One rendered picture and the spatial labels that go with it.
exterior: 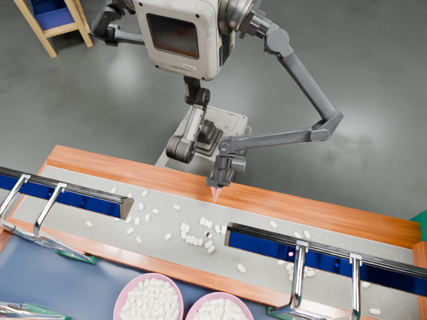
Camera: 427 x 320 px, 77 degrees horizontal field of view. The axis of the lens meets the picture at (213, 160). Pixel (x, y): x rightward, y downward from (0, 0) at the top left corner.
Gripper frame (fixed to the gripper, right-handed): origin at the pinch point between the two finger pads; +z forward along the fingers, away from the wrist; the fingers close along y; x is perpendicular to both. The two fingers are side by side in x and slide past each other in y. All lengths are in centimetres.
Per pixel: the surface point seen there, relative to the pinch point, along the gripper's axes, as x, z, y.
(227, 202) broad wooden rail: 10.0, 3.1, 4.7
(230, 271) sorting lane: -7.4, 26.1, 12.3
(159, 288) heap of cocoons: -15.2, 36.9, -14.5
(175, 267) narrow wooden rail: -12.1, 27.9, -9.7
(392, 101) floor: 174, -75, 126
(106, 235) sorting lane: -7, 25, -45
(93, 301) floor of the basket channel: -18, 49, -41
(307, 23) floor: 246, -160, 40
